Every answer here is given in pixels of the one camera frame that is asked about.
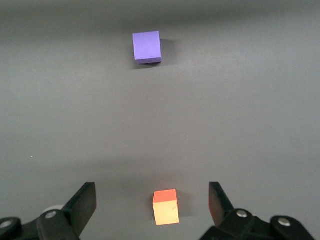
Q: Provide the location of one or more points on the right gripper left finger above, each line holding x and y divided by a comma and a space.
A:
75, 215

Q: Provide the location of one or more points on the purple foam block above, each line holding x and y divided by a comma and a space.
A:
147, 46

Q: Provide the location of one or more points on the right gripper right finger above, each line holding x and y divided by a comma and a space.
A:
225, 217

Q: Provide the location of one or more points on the orange foam block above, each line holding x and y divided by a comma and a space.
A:
166, 212

